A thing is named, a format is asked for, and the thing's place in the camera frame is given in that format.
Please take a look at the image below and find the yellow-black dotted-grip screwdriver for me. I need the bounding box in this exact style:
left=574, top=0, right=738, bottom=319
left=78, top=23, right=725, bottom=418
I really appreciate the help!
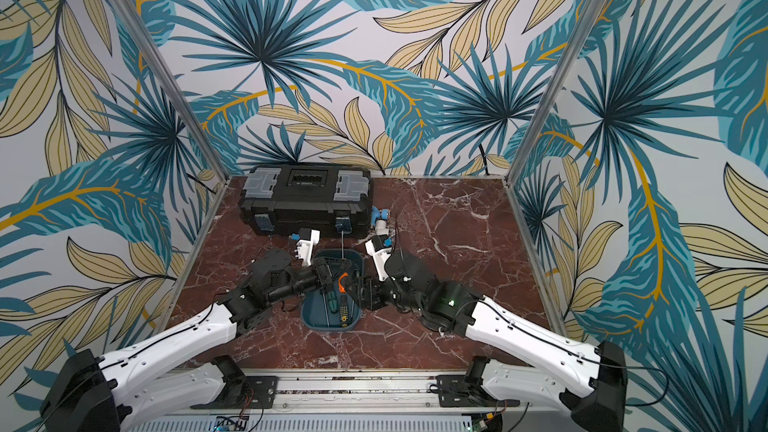
left=339, top=294, right=350, bottom=327

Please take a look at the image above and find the green-black handled screwdriver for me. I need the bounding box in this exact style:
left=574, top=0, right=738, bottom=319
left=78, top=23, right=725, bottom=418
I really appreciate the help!
left=324, top=289, right=339, bottom=328

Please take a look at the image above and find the orange-black stubby screwdriver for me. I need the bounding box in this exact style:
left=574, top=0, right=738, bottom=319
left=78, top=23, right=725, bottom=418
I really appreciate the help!
left=338, top=232, right=349, bottom=294

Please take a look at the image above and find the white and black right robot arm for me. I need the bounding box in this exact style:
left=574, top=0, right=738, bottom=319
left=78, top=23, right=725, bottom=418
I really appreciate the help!
left=340, top=235, right=633, bottom=431

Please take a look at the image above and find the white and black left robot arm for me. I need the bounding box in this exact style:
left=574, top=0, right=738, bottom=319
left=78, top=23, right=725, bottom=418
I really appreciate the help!
left=39, top=250, right=336, bottom=431

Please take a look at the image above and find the teal plastic storage tray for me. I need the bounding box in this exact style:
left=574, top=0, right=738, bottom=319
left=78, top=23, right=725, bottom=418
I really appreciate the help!
left=300, top=249, right=364, bottom=332

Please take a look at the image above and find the blue valve fitting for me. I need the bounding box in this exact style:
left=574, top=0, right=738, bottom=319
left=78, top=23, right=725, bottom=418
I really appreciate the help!
left=371, top=206, right=390, bottom=226

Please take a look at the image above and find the black plastic toolbox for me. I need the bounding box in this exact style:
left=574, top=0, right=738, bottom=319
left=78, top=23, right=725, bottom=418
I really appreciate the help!
left=238, top=164, right=374, bottom=238

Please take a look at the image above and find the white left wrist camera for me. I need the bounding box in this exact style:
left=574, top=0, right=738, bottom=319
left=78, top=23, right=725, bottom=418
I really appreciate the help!
left=290, top=228, right=320, bottom=267

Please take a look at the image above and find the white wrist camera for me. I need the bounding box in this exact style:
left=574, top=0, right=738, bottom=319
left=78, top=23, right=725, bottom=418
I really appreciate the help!
left=290, top=228, right=320, bottom=267
left=365, top=235, right=392, bottom=282

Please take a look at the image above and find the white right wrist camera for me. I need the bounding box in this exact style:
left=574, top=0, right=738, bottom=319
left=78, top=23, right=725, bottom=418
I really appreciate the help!
left=365, top=235, right=392, bottom=282

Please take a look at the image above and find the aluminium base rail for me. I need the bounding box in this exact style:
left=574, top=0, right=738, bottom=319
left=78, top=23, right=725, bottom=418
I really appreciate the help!
left=137, top=367, right=580, bottom=431

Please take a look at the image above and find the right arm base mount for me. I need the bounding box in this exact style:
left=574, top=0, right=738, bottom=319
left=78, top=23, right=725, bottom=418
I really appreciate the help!
left=428, top=356, right=521, bottom=408

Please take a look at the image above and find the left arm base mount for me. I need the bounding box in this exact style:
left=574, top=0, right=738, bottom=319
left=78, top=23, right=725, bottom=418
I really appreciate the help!
left=192, top=355, right=279, bottom=410

